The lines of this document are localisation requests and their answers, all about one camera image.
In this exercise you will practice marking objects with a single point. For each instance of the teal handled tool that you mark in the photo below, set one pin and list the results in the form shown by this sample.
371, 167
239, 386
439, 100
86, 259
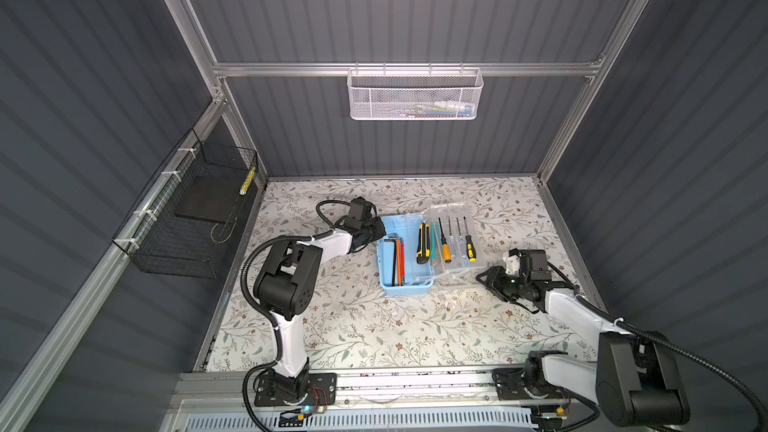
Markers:
435, 242

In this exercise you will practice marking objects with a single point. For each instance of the black hex key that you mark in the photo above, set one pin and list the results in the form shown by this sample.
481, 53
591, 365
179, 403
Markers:
390, 240

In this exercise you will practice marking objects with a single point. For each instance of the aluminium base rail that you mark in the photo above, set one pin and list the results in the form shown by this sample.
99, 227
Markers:
451, 398

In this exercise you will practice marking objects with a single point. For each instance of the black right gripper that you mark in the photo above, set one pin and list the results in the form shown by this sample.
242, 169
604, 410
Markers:
497, 274

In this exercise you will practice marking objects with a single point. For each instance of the orange hex key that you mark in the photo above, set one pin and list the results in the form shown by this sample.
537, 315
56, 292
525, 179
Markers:
397, 264

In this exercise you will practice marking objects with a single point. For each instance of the yellow marker in basket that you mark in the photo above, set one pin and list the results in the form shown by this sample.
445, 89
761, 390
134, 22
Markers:
243, 190

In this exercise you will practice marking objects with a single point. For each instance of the white wire mesh basket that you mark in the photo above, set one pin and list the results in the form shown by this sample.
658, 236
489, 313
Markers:
414, 94

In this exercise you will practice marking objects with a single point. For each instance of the blue plastic tool box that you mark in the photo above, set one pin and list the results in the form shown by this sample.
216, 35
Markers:
419, 279

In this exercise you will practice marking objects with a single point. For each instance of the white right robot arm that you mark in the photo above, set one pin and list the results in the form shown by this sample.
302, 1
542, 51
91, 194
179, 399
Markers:
633, 381

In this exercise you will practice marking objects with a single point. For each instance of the black wire basket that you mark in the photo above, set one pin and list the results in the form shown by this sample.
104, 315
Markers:
192, 225

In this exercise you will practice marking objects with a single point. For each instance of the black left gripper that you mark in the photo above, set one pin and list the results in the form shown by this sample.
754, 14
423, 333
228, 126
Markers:
378, 228

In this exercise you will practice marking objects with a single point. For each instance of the yellow black utility knife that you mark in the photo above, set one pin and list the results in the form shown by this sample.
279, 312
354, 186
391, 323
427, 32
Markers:
423, 249

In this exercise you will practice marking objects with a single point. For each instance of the black pad in basket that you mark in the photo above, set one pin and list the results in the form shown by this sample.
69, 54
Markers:
210, 199

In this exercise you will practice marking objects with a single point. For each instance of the red hex key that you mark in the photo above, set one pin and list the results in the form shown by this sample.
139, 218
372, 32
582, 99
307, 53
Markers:
401, 262

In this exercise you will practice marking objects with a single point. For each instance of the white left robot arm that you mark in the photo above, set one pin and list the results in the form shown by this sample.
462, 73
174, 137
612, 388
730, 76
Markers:
278, 278

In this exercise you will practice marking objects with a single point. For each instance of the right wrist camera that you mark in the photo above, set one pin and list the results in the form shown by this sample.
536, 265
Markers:
512, 263

